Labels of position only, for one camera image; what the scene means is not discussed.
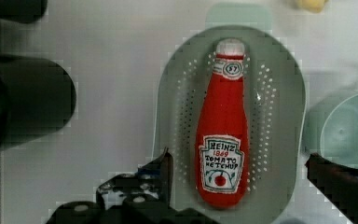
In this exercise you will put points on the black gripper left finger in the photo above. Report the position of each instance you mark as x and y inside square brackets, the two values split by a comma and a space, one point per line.
[142, 197]

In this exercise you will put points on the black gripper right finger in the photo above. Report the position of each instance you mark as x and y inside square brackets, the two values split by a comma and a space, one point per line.
[338, 183]

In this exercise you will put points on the red plush ketchup bottle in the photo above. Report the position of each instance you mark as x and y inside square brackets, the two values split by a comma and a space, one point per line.
[222, 142]

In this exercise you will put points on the grey-green oval strainer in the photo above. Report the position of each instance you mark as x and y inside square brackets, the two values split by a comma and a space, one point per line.
[274, 102]

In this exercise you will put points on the mint green cup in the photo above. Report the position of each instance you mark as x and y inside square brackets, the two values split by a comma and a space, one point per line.
[331, 128]

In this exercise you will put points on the yellow plush banana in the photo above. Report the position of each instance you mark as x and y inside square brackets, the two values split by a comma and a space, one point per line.
[314, 6]

